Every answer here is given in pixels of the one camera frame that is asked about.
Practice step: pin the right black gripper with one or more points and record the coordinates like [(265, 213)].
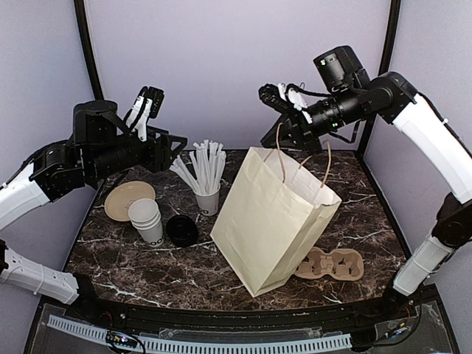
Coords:
[(296, 134)]

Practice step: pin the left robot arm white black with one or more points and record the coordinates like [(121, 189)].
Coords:
[(53, 172)]

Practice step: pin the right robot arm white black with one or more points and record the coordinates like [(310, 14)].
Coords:
[(400, 104)]

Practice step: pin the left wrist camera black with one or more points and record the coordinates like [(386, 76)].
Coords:
[(93, 124)]

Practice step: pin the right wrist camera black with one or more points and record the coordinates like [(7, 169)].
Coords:
[(341, 69)]

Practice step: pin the stack of white paper cups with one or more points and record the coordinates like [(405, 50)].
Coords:
[(146, 218)]

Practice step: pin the right black frame post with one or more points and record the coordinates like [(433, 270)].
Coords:
[(388, 46)]

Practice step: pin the stack of black lids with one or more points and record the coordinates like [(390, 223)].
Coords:
[(182, 231)]

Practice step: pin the white cup holding straws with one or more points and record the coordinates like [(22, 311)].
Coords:
[(208, 204)]

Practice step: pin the brown paper bag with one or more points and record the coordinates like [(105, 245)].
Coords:
[(274, 213)]

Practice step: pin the left black frame post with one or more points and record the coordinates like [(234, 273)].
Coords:
[(87, 49)]

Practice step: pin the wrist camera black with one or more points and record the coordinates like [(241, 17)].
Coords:
[(341, 69), (93, 124)]

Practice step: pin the cardboard two-cup carrier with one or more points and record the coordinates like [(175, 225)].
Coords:
[(340, 264)]

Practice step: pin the beige paper plate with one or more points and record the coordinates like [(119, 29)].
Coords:
[(122, 197)]

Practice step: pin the black frame post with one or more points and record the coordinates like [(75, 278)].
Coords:
[(388, 46), (87, 49)]

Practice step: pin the bundle of wrapped white straws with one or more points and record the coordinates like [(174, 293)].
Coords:
[(208, 162)]

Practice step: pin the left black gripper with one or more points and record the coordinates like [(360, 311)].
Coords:
[(158, 156)]

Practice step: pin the black front rail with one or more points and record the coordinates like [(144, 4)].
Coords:
[(136, 317)]

